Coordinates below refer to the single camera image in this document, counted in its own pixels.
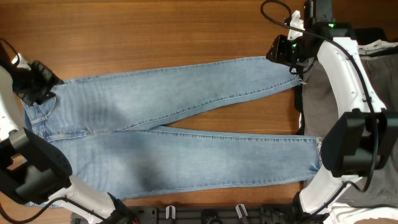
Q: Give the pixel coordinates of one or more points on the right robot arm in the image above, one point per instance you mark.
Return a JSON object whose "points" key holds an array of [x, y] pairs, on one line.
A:
{"points": [[319, 25]]}

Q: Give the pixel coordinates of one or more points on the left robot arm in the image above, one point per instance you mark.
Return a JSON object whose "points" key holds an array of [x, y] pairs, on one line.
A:
{"points": [[33, 170]]}

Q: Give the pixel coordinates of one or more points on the grey shorts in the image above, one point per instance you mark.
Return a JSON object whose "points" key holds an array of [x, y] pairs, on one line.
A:
{"points": [[321, 113]]}

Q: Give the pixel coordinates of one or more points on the light blue denim jeans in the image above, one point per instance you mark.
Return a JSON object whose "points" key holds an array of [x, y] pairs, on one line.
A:
{"points": [[115, 130]]}

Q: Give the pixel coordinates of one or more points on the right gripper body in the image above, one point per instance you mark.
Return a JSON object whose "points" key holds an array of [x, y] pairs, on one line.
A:
{"points": [[290, 53]]}

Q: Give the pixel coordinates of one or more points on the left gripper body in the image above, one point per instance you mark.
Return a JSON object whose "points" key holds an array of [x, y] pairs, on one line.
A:
{"points": [[33, 84]]}

